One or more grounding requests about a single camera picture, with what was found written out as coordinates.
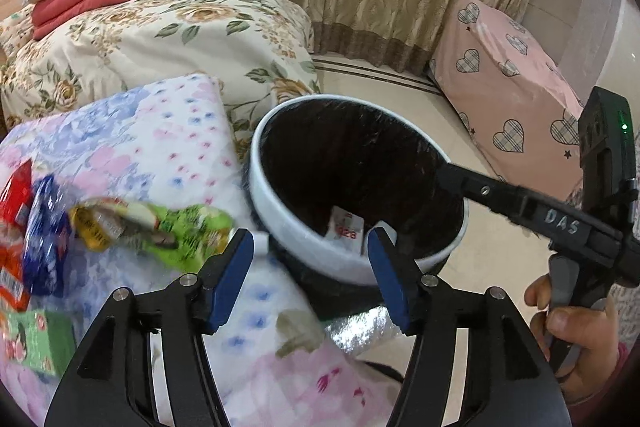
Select white red wrapper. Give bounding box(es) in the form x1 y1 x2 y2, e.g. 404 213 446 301
327 206 366 254

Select pink heart print cover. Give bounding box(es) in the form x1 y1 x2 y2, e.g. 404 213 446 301
427 0 587 204

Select green carton box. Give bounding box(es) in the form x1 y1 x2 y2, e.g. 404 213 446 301
0 309 79 379

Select white round trash bin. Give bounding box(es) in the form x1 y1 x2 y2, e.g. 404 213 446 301
248 94 471 288

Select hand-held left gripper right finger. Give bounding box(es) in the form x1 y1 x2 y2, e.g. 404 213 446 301
366 227 573 427

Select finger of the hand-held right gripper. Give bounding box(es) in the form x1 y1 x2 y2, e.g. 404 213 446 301
436 163 593 242

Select blue pink floral blanket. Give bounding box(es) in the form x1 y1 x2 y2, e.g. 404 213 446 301
0 73 407 427

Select green yellow snack packet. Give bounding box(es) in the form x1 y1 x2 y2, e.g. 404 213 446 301
69 199 236 274

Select silver foil sheet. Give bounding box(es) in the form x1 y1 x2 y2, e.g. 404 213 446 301
320 306 402 359

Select person's right hand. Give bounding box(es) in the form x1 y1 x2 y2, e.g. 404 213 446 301
525 274 627 406

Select white trash bin black liner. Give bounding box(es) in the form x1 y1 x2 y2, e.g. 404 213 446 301
240 99 468 308

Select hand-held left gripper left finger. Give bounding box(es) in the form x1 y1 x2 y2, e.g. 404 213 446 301
44 228 256 427

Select floral frilled pillow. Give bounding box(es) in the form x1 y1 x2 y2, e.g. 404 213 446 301
0 4 38 68

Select orange red snack packet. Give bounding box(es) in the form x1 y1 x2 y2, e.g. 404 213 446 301
0 227 32 314

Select beige floral quilt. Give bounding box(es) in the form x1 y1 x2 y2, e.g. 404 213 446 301
0 0 322 150

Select blue snack packet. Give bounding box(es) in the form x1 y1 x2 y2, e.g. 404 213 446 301
22 174 74 299

